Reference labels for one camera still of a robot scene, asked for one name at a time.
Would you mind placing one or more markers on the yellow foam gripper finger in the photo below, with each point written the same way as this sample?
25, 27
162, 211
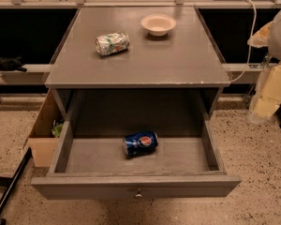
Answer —
267, 99

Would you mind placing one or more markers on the blue pepsi can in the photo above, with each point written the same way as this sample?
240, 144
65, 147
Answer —
140, 143

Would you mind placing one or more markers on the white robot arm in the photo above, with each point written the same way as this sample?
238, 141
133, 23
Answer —
269, 35

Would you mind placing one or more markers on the grey cabinet with counter top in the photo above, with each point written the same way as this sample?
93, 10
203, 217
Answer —
165, 84

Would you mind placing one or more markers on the crushed green white can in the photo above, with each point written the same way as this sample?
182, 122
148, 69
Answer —
112, 43

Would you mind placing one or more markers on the open grey top drawer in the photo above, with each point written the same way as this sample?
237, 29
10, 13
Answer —
99, 169

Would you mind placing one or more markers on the white paper bowl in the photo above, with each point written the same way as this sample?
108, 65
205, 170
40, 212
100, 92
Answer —
158, 25

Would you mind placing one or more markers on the green snack bag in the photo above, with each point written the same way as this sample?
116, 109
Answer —
57, 128

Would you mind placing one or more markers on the brown cardboard box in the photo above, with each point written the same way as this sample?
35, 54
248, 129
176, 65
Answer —
41, 141

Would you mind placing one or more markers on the black stand leg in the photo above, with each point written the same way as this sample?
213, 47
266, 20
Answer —
9, 183

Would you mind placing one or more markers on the black object on rail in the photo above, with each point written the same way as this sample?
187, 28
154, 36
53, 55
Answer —
11, 64

